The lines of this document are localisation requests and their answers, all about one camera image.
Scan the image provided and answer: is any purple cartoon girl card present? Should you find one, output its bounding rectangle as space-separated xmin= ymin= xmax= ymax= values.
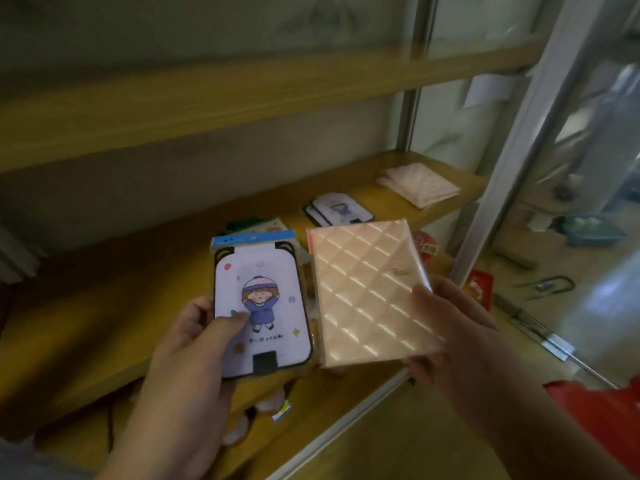
xmin=312 ymin=192 xmax=375 ymax=225
xmin=209 ymin=229 xmax=316 ymax=381
xmin=301 ymin=202 xmax=331 ymax=228

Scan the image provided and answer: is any white paper note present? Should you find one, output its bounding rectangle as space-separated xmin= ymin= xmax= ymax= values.
xmin=462 ymin=74 xmax=519 ymax=109

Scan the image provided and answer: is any black cable loop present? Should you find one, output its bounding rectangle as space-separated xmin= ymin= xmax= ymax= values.
xmin=515 ymin=275 xmax=577 ymax=301

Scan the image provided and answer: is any person's red clothing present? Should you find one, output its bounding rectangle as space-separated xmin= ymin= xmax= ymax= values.
xmin=543 ymin=375 xmax=640 ymax=478

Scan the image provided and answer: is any grey metal floor bar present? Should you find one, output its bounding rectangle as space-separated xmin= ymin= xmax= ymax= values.
xmin=492 ymin=293 xmax=621 ymax=391

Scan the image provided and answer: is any wooden shelf board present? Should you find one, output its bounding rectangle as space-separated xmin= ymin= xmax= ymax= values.
xmin=209 ymin=364 xmax=406 ymax=480
xmin=35 ymin=254 xmax=456 ymax=471
xmin=0 ymin=149 xmax=489 ymax=441
xmin=0 ymin=37 xmax=546 ymax=173

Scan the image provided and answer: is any person's left hand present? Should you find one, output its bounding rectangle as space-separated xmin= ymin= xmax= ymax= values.
xmin=113 ymin=295 xmax=250 ymax=467

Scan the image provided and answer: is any person's right hand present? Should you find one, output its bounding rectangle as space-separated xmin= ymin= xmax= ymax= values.
xmin=403 ymin=274 xmax=542 ymax=441

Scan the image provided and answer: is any red plastic basket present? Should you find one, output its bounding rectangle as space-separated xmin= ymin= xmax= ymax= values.
xmin=462 ymin=268 xmax=496 ymax=313

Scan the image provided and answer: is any red round tub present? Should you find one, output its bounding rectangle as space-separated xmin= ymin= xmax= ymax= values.
xmin=412 ymin=230 xmax=440 ymax=263

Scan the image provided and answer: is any white round cup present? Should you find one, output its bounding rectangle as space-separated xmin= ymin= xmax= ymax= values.
xmin=222 ymin=414 xmax=251 ymax=447
xmin=257 ymin=389 xmax=287 ymax=414

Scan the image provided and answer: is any teal plastic basket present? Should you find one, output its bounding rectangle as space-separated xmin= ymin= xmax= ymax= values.
xmin=552 ymin=213 xmax=629 ymax=248

